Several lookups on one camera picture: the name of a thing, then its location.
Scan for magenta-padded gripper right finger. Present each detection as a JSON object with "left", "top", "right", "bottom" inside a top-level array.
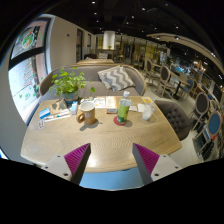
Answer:
[{"left": 132, "top": 143, "right": 184, "bottom": 186}]

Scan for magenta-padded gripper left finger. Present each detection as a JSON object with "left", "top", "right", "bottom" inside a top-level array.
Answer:
[{"left": 41, "top": 143, "right": 92, "bottom": 186}]

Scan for green-labelled clear drink bottle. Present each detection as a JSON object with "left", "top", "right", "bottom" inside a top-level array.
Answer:
[{"left": 116, "top": 90, "right": 133, "bottom": 126}]

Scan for tan ceramic mug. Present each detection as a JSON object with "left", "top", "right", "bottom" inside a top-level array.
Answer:
[{"left": 75, "top": 100, "right": 97, "bottom": 126}]

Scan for clear plastic cup with straw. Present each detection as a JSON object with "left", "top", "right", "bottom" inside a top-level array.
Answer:
[{"left": 141, "top": 101, "right": 157, "bottom": 122}]

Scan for flat round red coaster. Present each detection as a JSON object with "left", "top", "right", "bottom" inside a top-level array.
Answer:
[{"left": 113, "top": 115, "right": 129, "bottom": 127}]

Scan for dark tufted chair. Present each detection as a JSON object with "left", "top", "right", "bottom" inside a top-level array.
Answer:
[{"left": 153, "top": 99, "right": 192, "bottom": 142}]

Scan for small blue box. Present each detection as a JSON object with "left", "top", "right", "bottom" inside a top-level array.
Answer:
[{"left": 69, "top": 100, "right": 79, "bottom": 115}]

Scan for white napkin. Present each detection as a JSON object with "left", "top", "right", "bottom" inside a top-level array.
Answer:
[{"left": 137, "top": 103, "right": 147, "bottom": 114}]

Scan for brown cardboard card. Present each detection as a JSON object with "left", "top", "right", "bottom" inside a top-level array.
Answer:
[{"left": 49, "top": 98, "right": 70, "bottom": 116}]

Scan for blue white card pack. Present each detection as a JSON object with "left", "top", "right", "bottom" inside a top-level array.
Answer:
[{"left": 38, "top": 107, "right": 52, "bottom": 120}]

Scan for yellow square sticker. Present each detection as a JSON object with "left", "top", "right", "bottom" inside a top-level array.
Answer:
[{"left": 141, "top": 96, "right": 154, "bottom": 104}]

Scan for illustrated paper leaflet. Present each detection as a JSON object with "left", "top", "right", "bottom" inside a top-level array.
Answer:
[{"left": 79, "top": 96, "right": 107, "bottom": 109}]

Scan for orange-edged white booklet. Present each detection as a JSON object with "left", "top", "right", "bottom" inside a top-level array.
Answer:
[{"left": 105, "top": 95, "right": 118, "bottom": 114}]

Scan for green potted plant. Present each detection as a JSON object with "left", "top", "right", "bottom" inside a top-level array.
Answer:
[{"left": 49, "top": 67, "right": 97, "bottom": 103}]

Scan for group of round-backed chairs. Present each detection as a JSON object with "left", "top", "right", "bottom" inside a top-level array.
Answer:
[{"left": 143, "top": 57, "right": 224, "bottom": 161}]

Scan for small wooden cafe table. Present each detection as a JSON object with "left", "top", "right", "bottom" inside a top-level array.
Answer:
[{"left": 169, "top": 71, "right": 191, "bottom": 101}]

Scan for grey wood-framed sofa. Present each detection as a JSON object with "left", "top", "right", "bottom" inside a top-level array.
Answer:
[{"left": 39, "top": 64, "right": 147, "bottom": 101}]

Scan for grey white chevron cushion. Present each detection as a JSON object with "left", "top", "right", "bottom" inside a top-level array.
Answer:
[{"left": 97, "top": 65, "right": 136, "bottom": 93}]

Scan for window with festive decorations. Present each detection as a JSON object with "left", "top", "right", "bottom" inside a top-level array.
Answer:
[{"left": 8, "top": 18, "right": 51, "bottom": 124}]

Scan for ceiling spotlights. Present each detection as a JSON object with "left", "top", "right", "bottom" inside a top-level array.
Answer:
[{"left": 89, "top": 0, "right": 181, "bottom": 41}]

